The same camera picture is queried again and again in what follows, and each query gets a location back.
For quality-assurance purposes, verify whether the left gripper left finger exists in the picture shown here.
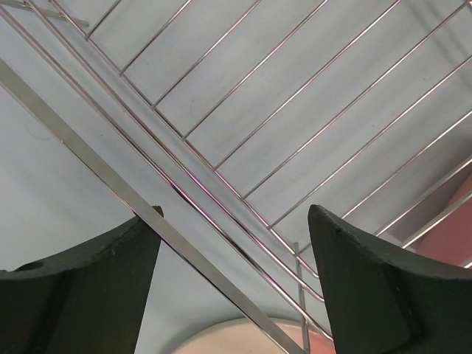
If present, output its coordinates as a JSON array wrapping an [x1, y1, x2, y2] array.
[[1, 216, 162, 353]]

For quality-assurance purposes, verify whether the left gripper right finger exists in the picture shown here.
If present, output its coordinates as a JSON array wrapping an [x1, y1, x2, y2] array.
[[308, 205, 471, 353]]

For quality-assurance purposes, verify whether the beige and pink floral plate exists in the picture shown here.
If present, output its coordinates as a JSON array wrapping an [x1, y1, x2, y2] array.
[[172, 317, 336, 354]]

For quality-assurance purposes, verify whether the metal wire dish rack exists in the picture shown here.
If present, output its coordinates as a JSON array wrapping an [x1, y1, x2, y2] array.
[[1, 1, 471, 352]]

